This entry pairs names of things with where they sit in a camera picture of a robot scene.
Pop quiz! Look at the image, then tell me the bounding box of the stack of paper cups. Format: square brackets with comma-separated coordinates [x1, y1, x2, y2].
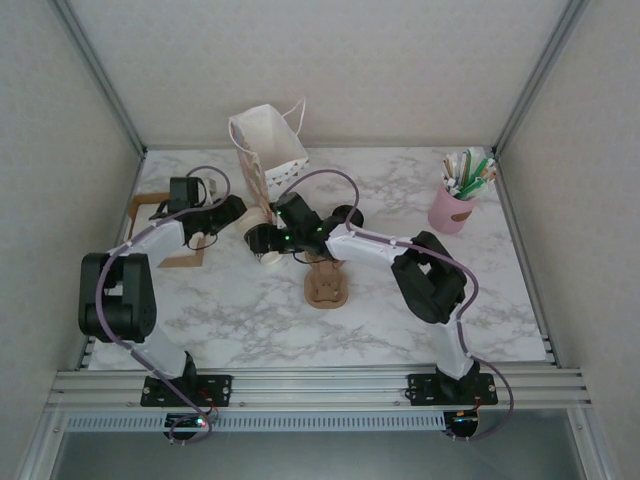
[243, 208, 282, 267]

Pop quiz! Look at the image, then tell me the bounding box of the brown pulp cup carrier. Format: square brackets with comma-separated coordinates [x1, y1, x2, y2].
[303, 249, 350, 310]

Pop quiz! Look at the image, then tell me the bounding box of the patterned white paper bag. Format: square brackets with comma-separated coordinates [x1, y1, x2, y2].
[228, 97, 311, 224]

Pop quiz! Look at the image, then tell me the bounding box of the stack of black lids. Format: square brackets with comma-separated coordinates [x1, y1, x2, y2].
[333, 203, 367, 227]

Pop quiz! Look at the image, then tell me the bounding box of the brown cardboard napkin box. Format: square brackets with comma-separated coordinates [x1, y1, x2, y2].
[127, 192, 211, 270]

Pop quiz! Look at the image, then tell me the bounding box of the white napkin stack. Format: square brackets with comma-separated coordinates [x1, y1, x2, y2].
[130, 199, 204, 262]

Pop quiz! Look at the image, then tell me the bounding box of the pink straw holder cup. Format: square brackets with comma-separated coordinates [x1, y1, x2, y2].
[428, 179, 481, 235]

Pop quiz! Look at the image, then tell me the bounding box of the small black circuit board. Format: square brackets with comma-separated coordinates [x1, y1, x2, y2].
[163, 412, 221, 446]
[447, 408, 484, 441]

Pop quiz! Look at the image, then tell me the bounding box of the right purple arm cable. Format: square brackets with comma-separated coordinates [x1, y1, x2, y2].
[273, 168, 516, 444]

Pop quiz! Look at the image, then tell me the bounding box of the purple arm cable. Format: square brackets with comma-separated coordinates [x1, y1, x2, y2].
[97, 164, 231, 446]
[273, 168, 516, 444]

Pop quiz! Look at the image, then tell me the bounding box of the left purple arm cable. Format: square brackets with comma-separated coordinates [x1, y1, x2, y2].
[97, 164, 231, 446]

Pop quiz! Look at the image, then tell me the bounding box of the aluminium mounting rail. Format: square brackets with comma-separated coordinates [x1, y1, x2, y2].
[47, 367, 594, 414]

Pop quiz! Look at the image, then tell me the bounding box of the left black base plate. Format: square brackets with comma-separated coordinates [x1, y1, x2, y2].
[139, 373, 235, 409]

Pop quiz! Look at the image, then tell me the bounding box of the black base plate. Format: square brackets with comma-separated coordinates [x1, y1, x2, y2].
[407, 372, 500, 407]
[139, 373, 235, 409]

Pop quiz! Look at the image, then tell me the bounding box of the aluminium upright frame post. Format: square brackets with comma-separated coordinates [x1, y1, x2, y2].
[492, 0, 592, 157]
[52, 0, 149, 157]

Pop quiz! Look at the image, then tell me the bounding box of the grey slotted cable duct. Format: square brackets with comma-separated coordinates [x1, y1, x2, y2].
[64, 412, 447, 432]

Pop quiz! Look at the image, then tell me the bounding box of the aluminium side rail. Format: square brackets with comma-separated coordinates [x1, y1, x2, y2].
[492, 147, 561, 369]
[78, 149, 147, 371]

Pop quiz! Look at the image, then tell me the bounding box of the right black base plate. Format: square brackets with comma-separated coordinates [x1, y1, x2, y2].
[407, 372, 500, 407]

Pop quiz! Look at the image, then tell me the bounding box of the aluminium frame leg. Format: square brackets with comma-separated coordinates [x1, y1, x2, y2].
[574, 407, 621, 480]
[13, 410, 69, 480]

